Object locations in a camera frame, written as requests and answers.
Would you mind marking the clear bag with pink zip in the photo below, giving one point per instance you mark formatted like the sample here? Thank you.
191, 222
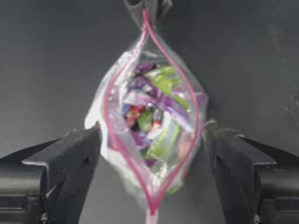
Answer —
116, 140

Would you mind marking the purple wrapped candy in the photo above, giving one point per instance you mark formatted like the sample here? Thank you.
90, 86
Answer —
144, 69

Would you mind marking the green wrapped candy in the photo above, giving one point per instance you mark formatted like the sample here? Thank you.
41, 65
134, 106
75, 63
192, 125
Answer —
163, 81
163, 143

